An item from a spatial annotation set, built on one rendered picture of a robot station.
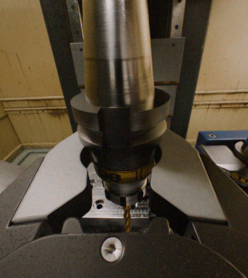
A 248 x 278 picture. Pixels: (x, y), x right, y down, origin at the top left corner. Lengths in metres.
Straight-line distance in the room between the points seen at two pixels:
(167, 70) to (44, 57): 0.85
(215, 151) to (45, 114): 1.27
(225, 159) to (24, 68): 1.29
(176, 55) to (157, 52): 0.08
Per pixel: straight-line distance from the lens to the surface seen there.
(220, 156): 0.31
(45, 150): 1.55
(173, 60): 0.76
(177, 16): 0.77
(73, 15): 0.78
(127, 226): 0.20
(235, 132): 0.38
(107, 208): 0.48
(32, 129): 1.53
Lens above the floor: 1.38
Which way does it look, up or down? 31 degrees down
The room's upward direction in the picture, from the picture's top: 3 degrees counter-clockwise
